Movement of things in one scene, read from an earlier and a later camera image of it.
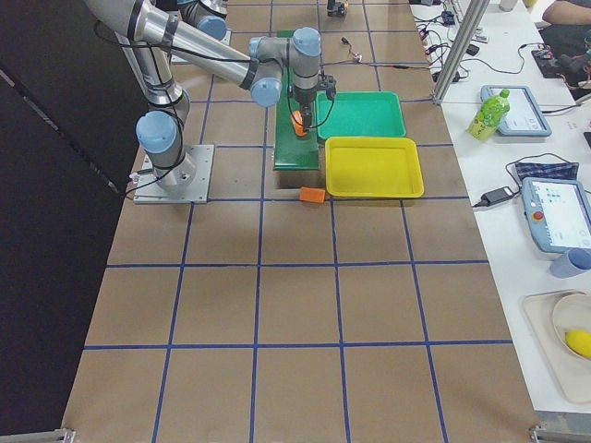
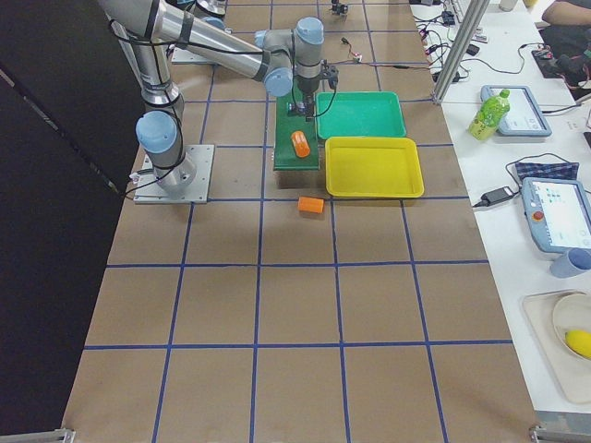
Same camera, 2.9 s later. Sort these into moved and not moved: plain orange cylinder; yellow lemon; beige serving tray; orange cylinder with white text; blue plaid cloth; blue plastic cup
Moved: orange cylinder with white text; plain orange cylinder
Not moved: beige serving tray; blue plastic cup; blue plaid cloth; yellow lemon
